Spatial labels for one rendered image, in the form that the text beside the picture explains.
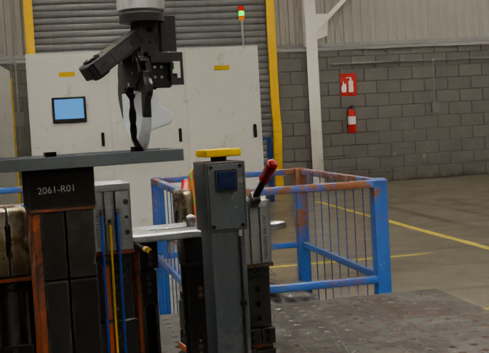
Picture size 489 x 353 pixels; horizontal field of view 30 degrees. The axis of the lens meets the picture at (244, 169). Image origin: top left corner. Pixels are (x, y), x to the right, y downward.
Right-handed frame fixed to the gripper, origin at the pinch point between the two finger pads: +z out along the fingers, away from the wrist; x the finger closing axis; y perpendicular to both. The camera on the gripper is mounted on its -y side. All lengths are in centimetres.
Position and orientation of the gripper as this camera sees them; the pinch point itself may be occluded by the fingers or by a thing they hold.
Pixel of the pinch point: (137, 141)
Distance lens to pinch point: 145.4
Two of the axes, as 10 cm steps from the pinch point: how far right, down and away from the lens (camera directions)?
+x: -5.6, -0.1, 8.3
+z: 0.6, 10.0, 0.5
